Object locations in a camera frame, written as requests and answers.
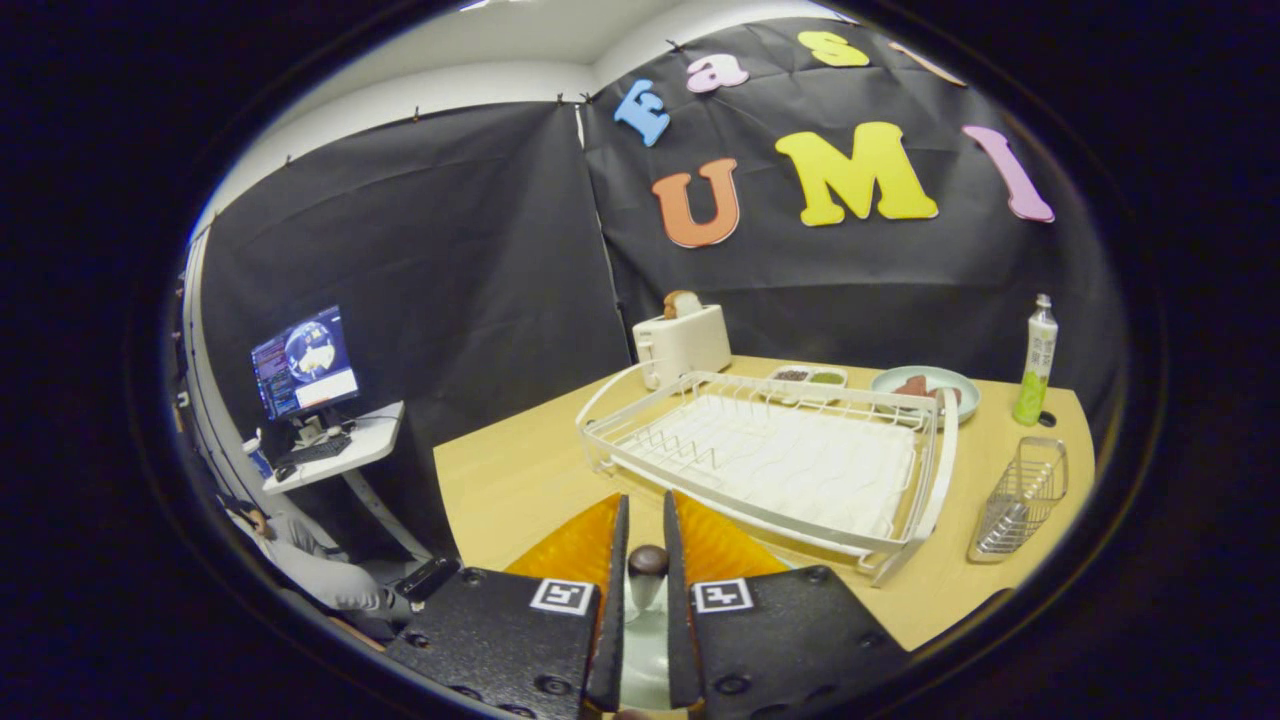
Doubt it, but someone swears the metal wire basket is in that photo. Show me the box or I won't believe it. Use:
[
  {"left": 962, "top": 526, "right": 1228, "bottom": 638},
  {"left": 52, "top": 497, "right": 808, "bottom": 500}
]
[{"left": 966, "top": 436, "right": 1069, "bottom": 565}]

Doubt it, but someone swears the person's grey clothed leg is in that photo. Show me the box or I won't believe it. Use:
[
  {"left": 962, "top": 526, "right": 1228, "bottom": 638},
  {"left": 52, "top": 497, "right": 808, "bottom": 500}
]
[{"left": 225, "top": 495, "right": 416, "bottom": 641}]

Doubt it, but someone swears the white divided tray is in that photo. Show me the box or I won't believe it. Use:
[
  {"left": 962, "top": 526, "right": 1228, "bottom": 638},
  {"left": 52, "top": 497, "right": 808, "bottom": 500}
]
[{"left": 765, "top": 365, "right": 850, "bottom": 401}]

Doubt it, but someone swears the green drink bottle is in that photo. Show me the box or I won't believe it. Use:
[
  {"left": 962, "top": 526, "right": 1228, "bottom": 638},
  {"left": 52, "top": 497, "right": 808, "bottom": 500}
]
[{"left": 1012, "top": 293, "right": 1059, "bottom": 428}]

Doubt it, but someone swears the white wire dish rack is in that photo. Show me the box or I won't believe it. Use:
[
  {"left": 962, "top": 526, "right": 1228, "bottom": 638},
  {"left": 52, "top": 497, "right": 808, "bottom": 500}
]
[{"left": 576, "top": 360, "right": 961, "bottom": 588}]

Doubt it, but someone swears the small white desk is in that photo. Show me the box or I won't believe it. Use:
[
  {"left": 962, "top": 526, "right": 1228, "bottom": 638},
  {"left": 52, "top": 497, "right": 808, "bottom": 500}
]
[{"left": 262, "top": 400, "right": 436, "bottom": 561}]

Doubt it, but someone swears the white toaster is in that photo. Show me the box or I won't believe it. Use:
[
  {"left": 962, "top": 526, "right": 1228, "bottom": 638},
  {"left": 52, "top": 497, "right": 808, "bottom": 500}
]
[{"left": 632, "top": 304, "right": 733, "bottom": 391}]

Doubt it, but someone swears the wooden handled metal spoon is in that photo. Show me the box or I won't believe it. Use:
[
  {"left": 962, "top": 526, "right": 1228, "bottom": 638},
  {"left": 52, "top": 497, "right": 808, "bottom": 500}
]
[{"left": 627, "top": 544, "right": 671, "bottom": 626}]

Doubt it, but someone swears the black handheld device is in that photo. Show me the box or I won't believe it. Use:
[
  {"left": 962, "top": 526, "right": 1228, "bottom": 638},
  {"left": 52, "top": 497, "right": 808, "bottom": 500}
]
[{"left": 395, "top": 555, "right": 461, "bottom": 601}]

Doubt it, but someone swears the black backdrop cloth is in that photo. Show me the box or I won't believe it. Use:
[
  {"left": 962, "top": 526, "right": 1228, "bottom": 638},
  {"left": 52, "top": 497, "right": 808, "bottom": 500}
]
[{"left": 195, "top": 15, "right": 1126, "bottom": 561}]

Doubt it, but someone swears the computer monitor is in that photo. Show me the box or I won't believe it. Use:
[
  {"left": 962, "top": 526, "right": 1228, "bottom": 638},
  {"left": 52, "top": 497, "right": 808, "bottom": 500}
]
[{"left": 250, "top": 304, "right": 362, "bottom": 422}]

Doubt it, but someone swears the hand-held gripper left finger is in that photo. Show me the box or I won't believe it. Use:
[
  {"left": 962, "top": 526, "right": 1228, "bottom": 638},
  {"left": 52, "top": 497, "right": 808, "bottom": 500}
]
[{"left": 385, "top": 492, "right": 631, "bottom": 719}]

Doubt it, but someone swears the black keyboard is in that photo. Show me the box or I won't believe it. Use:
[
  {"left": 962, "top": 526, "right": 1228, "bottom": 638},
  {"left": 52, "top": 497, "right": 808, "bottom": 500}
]
[{"left": 275, "top": 432, "right": 353, "bottom": 468}]

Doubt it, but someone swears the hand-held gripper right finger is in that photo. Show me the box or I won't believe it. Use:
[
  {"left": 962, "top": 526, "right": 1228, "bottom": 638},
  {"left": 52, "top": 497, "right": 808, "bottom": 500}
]
[{"left": 663, "top": 489, "right": 913, "bottom": 720}]

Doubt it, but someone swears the pale green plate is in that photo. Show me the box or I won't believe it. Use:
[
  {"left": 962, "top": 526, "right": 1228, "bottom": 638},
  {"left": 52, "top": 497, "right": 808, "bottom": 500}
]
[
  {"left": 870, "top": 365, "right": 982, "bottom": 426},
  {"left": 620, "top": 575, "right": 673, "bottom": 713}
]

